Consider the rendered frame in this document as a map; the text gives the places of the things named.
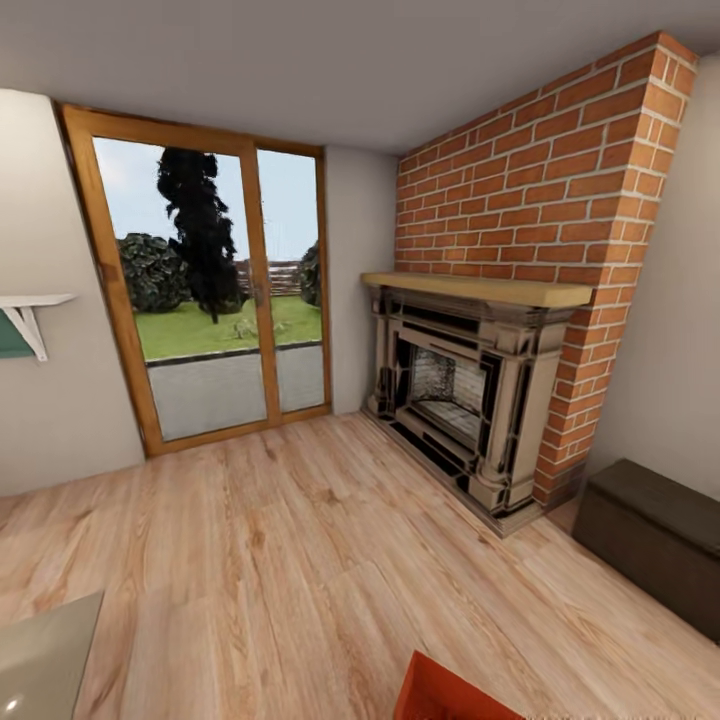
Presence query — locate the storage box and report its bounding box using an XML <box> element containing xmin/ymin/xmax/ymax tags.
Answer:
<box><xmin>392</xmin><ymin>649</ymin><xmax>524</xmax><ymax>720</ymax></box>

